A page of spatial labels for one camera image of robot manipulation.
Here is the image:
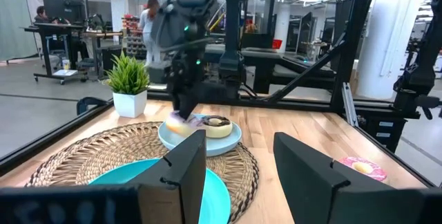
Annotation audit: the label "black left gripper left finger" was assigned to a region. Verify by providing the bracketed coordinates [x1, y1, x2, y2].
[126, 129, 207, 224]

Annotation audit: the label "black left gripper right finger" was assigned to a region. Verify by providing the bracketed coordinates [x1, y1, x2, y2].
[273, 132, 398, 224]

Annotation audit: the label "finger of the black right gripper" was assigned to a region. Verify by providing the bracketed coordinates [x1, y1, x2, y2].
[172, 94, 186, 118]
[182, 94, 202, 120]

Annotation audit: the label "purple iced toy donut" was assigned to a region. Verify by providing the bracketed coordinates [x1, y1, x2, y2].
[164, 110, 208, 138]

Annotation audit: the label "pink iced toy donut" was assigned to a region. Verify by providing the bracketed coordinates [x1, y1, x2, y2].
[337, 156, 387, 183]

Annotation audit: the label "chocolate iced toy donut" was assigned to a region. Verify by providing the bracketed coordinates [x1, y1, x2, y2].
[200, 115, 233, 139]

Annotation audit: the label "green plant in white pot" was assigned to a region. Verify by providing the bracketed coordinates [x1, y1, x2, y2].
[103, 50, 151, 119]

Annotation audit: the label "light blue plate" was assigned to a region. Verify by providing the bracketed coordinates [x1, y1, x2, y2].
[157, 113, 243, 158]

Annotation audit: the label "standing person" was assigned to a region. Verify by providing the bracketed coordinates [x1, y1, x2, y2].
[139, 0, 163, 66]

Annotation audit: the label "storage shelf with parts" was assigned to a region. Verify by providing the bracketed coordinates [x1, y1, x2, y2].
[122, 14, 146, 59]

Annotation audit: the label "teal plate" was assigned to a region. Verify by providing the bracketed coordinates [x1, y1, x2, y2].
[88, 158, 231, 224]

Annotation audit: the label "black trash bin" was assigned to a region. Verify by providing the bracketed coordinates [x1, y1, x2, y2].
[101, 45, 124, 77]

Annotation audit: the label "black work table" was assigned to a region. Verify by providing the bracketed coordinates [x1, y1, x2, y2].
[203, 43, 336, 94]

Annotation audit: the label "silver aluminium strut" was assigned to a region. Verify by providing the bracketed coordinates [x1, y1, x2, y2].
[341, 82, 360, 128]

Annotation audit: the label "wooden top desk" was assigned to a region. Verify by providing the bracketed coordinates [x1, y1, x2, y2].
[81, 30, 124, 77]

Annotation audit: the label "black control box white labels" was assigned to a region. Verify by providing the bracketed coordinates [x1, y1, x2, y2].
[358, 112, 408, 153]

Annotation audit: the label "round woven straw placemat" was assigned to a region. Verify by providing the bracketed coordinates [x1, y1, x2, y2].
[26, 120, 260, 224]

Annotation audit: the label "black flat screen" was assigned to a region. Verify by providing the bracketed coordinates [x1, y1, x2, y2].
[286, 11, 316, 56]

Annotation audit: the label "black rolling standing desk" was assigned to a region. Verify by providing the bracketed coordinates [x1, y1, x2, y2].
[22, 22, 89, 85]

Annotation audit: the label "black computer monitor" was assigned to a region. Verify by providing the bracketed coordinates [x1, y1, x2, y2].
[41, 0, 86, 24]

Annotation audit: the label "seated person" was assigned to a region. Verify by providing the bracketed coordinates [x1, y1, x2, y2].
[33, 5, 70, 25]

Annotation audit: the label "white round pillar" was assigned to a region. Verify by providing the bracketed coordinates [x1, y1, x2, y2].
[355, 0, 429, 100]

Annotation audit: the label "grey green curtain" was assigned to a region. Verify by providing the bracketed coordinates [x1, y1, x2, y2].
[0, 0, 39, 62]

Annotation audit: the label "black curved bracket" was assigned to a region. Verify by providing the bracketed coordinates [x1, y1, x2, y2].
[76, 96, 112, 116]

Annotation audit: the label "black metal rig frame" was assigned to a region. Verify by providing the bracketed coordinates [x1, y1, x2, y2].
[0, 0, 442, 189]

